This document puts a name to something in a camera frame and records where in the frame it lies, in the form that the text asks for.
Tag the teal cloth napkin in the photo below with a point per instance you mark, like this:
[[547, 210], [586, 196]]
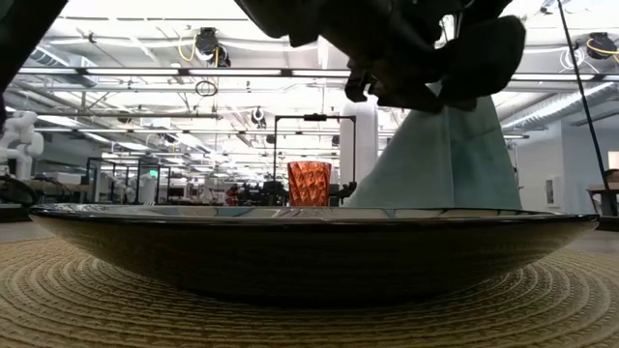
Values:
[[435, 169]]

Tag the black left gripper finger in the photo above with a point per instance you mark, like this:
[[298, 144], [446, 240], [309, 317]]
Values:
[[416, 96]]

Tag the round woven straw placemat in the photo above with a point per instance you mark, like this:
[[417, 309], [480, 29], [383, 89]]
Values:
[[309, 328]]

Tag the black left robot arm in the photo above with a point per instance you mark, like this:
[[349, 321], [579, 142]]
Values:
[[314, 14]]

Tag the patterned ceramic bowl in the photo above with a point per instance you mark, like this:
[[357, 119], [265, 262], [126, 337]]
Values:
[[309, 251]]

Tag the black aluminium table frame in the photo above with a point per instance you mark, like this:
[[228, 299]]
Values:
[[14, 212]]

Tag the white pillar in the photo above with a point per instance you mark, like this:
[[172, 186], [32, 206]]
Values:
[[360, 145]]

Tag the orange faceted plastic cup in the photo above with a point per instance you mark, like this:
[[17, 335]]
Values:
[[309, 183]]

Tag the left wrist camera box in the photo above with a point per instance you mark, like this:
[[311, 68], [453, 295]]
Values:
[[362, 82]]

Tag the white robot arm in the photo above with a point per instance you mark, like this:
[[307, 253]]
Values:
[[21, 130]]

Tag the black gantry frame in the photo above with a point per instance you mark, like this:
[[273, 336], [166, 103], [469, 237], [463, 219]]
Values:
[[314, 116]]

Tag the wooden desk with black legs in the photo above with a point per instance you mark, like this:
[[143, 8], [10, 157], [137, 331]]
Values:
[[604, 189]]

